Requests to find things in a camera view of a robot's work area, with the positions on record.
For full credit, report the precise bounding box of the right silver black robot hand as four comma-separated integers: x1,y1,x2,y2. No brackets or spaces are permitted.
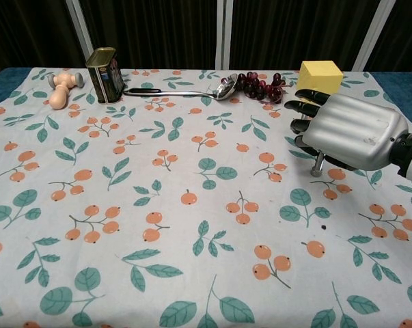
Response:
283,88,410,172

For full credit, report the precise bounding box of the yellow foam cube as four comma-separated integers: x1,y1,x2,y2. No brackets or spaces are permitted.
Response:
299,60,344,96

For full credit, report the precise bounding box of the dark pleated screen panel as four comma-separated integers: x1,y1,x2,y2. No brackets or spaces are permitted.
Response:
0,0,81,69
85,0,221,69
365,0,412,73
228,0,378,72

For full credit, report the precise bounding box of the dark red grape bunch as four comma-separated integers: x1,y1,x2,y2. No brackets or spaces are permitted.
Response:
220,70,294,103

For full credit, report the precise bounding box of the floral fruit print tablecloth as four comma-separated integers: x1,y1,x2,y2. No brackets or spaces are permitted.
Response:
0,67,412,328

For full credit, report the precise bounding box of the olive gold rectangular tin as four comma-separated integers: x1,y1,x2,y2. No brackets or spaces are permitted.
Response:
85,46,125,104

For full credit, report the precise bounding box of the wooden massage hammer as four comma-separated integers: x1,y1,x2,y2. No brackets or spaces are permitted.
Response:
46,72,85,111

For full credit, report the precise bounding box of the silver screen frame post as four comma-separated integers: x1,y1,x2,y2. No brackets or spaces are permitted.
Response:
354,0,388,71
64,0,94,68
215,0,234,69

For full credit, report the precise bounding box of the steel ladle black handle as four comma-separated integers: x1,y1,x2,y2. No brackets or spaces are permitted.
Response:
122,73,239,102

